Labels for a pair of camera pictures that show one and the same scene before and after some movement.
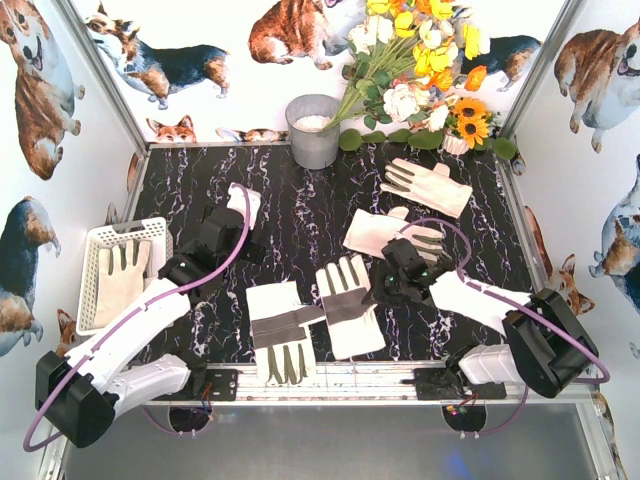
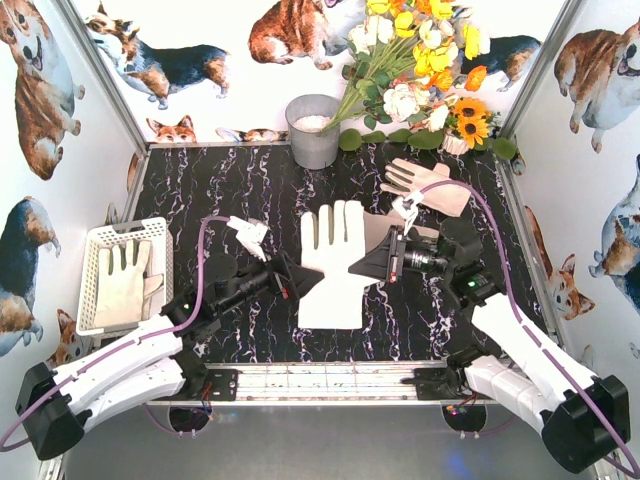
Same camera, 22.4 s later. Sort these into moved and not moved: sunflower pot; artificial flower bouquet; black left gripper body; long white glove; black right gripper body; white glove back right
Moved: black right gripper body; black left gripper body
Not moved: long white glove; artificial flower bouquet; sunflower pot; white glove back right
